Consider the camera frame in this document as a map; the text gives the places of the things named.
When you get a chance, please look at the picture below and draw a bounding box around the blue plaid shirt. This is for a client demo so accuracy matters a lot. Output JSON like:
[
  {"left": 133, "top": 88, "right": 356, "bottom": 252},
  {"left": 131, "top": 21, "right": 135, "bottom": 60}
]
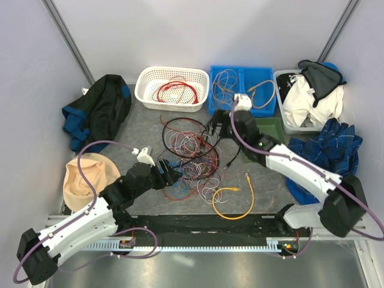
[{"left": 284, "top": 118, "right": 363, "bottom": 205}]

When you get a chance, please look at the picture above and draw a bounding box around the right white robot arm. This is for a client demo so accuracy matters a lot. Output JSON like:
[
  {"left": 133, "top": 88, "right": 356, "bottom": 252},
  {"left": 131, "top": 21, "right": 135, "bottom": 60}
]
[{"left": 207, "top": 110, "right": 366, "bottom": 238}]

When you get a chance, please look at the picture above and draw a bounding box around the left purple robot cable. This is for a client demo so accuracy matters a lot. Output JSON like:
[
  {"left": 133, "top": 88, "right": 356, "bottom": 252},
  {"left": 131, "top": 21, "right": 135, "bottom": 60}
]
[{"left": 12, "top": 140, "right": 159, "bottom": 284}]

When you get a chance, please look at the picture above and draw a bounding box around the blue cap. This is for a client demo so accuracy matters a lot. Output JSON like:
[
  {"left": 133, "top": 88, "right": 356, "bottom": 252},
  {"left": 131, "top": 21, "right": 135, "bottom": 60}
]
[{"left": 322, "top": 62, "right": 347, "bottom": 84}]

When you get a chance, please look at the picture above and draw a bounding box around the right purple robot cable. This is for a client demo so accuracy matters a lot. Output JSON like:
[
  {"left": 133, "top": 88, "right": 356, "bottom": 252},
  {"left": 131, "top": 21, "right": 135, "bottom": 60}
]
[{"left": 229, "top": 100, "right": 384, "bottom": 259}]

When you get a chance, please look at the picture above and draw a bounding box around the thin blue wire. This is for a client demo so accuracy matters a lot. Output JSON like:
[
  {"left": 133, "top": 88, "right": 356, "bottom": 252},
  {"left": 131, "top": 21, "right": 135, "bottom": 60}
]
[{"left": 167, "top": 161, "right": 199, "bottom": 193}]

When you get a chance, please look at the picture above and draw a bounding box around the grey plastic tub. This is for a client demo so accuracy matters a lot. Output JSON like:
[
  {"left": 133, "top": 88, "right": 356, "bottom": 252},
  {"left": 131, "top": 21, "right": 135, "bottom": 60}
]
[{"left": 273, "top": 69, "right": 323, "bottom": 135}]

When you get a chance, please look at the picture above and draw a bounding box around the black and blue jacket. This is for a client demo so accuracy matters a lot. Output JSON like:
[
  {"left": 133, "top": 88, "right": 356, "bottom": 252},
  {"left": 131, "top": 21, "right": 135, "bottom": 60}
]
[{"left": 62, "top": 74, "right": 131, "bottom": 153}]

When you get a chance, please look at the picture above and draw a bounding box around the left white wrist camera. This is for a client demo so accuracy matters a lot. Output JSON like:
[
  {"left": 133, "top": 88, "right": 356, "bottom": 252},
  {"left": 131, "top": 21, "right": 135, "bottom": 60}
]
[{"left": 131, "top": 146, "right": 155, "bottom": 167}]

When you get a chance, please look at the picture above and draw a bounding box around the beige bucket hat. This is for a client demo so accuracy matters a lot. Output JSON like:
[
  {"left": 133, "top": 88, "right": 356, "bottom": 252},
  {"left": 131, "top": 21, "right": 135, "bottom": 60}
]
[{"left": 63, "top": 153, "right": 121, "bottom": 212}]

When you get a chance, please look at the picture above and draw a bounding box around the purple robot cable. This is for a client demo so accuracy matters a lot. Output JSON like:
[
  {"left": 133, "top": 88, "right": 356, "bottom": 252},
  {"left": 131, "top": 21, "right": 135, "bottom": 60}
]
[
  {"left": 12, "top": 140, "right": 159, "bottom": 284},
  {"left": 229, "top": 100, "right": 384, "bottom": 259}
]

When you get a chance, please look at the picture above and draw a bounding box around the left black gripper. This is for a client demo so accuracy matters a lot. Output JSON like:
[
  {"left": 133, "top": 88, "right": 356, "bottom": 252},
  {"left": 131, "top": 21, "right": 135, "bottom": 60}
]
[{"left": 134, "top": 158, "right": 182, "bottom": 197}]

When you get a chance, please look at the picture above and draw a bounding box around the white perforated plastic basket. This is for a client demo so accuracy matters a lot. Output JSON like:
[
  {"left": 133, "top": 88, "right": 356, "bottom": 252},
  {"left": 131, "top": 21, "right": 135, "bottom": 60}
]
[{"left": 134, "top": 66, "right": 210, "bottom": 113}]

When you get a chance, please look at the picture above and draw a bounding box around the grey black-trimmed cloth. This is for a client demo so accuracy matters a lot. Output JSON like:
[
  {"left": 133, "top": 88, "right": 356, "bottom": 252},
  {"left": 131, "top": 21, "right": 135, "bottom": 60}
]
[{"left": 298, "top": 59, "right": 345, "bottom": 108}]

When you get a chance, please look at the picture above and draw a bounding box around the green plastic tray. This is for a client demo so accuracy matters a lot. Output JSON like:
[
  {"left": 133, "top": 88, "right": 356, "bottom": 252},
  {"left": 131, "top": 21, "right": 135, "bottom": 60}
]
[{"left": 241, "top": 118, "right": 286, "bottom": 164}]

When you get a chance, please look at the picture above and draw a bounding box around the slotted cable duct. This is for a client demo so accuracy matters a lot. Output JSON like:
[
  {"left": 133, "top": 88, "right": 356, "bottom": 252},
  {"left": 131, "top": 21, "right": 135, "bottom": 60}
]
[{"left": 84, "top": 235, "right": 293, "bottom": 253}]

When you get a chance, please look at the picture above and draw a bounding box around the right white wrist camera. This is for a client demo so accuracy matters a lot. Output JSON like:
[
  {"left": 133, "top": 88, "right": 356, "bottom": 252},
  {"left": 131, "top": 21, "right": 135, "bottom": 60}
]
[{"left": 233, "top": 93, "right": 252, "bottom": 112}]

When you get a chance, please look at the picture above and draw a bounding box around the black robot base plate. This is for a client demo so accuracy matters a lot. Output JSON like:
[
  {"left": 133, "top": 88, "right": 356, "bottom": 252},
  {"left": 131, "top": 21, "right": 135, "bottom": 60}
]
[{"left": 117, "top": 214, "right": 308, "bottom": 244}]

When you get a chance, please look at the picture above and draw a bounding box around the white garment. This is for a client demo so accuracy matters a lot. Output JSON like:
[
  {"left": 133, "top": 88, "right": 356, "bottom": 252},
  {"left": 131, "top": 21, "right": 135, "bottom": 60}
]
[{"left": 283, "top": 74, "right": 344, "bottom": 127}]

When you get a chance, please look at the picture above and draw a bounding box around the yellow ethernet cable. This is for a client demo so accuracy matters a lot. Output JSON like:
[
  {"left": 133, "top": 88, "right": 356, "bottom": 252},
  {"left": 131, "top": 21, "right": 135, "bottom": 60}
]
[
  {"left": 211, "top": 173, "right": 256, "bottom": 220},
  {"left": 247, "top": 79, "right": 277, "bottom": 109}
]

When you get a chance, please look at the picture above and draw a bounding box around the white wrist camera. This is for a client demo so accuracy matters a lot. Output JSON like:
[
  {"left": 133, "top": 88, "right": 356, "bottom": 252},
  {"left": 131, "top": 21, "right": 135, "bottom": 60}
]
[
  {"left": 233, "top": 93, "right": 252, "bottom": 112},
  {"left": 131, "top": 146, "right": 155, "bottom": 167}
]

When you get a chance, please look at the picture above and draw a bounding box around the red ethernet cable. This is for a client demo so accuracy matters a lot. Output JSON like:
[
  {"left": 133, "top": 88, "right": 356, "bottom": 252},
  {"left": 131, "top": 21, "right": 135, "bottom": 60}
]
[
  {"left": 157, "top": 81, "right": 181, "bottom": 103},
  {"left": 161, "top": 80, "right": 200, "bottom": 104}
]

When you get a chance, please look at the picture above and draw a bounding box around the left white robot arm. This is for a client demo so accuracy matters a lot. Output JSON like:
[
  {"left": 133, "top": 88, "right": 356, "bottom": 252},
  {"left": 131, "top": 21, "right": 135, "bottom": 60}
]
[{"left": 13, "top": 159, "right": 182, "bottom": 285}]

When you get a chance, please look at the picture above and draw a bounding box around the blue divided plastic bin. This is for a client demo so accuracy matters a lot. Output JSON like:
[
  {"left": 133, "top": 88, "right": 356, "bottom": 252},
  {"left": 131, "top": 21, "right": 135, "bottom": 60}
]
[{"left": 208, "top": 65, "right": 276, "bottom": 118}]

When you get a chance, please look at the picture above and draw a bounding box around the black thick cable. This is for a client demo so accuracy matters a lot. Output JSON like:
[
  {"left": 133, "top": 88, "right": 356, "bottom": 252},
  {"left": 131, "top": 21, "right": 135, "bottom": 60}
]
[{"left": 161, "top": 116, "right": 242, "bottom": 172}]

